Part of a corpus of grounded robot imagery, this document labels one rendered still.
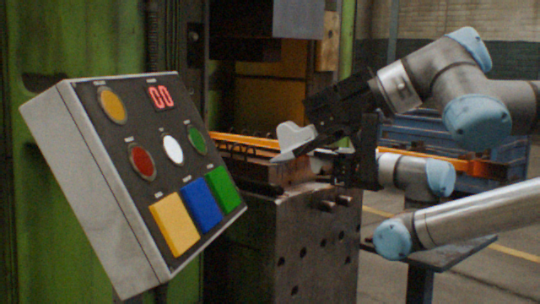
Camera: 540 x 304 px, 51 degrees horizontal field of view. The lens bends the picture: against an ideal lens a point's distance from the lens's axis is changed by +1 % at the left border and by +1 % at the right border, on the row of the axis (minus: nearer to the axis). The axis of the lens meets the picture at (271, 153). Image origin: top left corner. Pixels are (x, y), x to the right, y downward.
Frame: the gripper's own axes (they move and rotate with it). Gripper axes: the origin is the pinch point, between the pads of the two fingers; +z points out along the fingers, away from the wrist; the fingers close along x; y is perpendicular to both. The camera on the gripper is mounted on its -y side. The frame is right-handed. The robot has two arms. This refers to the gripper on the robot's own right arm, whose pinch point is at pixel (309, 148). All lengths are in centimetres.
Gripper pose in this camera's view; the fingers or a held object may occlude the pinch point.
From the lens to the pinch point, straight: 138.0
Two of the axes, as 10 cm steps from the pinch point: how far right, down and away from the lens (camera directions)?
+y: -0.2, 9.8, 1.8
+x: 6.3, -1.2, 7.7
